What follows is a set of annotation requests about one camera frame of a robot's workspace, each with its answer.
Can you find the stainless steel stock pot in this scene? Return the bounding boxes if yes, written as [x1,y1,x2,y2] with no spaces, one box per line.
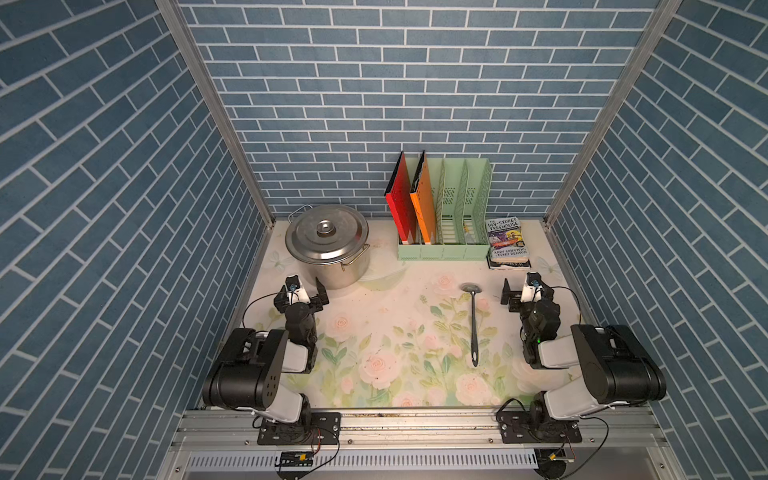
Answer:
[291,239,370,290]

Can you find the long steel ladle spoon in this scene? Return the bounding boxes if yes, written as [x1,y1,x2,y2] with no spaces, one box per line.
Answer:
[460,282,482,367]

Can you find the stainless steel pot lid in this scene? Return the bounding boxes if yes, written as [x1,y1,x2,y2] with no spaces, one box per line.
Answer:
[285,205,369,265]

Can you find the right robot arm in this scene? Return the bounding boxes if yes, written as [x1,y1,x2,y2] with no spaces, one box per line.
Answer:
[501,272,667,428]

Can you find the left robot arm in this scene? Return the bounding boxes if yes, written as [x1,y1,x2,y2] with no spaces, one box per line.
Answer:
[202,275,329,430]

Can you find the dark book underneath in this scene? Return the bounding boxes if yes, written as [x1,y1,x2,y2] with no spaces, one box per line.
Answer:
[486,254,531,270]

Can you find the treehouse paperback book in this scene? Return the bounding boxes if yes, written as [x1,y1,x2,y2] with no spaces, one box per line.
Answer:
[485,217,530,264]

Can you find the floral table mat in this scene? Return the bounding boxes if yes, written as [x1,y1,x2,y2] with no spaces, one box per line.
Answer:
[281,220,580,408]

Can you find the green plastic file organizer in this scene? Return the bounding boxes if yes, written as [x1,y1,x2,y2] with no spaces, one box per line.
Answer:
[397,158,492,261]

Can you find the red file folder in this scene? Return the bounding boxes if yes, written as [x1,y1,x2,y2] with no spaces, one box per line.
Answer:
[385,152,418,245]

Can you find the orange file folder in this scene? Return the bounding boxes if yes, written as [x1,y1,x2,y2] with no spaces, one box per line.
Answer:
[410,151,437,245]

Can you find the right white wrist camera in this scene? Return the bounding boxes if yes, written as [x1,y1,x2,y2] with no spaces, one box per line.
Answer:
[520,272,544,303]

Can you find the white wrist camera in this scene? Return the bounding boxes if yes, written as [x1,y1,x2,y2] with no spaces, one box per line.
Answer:
[520,272,544,303]
[285,275,310,305]

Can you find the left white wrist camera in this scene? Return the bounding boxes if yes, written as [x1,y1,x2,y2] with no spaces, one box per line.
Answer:
[285,275,310,305]

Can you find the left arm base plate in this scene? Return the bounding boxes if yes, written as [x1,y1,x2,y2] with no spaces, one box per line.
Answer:
[257,412,342,446]

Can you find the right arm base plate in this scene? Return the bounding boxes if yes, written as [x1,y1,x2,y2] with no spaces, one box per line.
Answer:
[496,410,583,445]

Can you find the aluminium front rail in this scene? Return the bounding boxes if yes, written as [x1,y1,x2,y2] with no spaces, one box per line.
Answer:
[170,407,669,452]

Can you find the right aluminium corner post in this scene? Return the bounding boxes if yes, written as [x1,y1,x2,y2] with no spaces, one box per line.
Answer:
[543,0,682,234]

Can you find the aluminium corner post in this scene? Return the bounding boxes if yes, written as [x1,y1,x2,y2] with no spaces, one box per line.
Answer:
[156,0,275,230]
[543,0,682,234]

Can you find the left aluminium corner post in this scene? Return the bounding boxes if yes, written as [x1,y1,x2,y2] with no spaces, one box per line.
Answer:
[156,0,275,230]

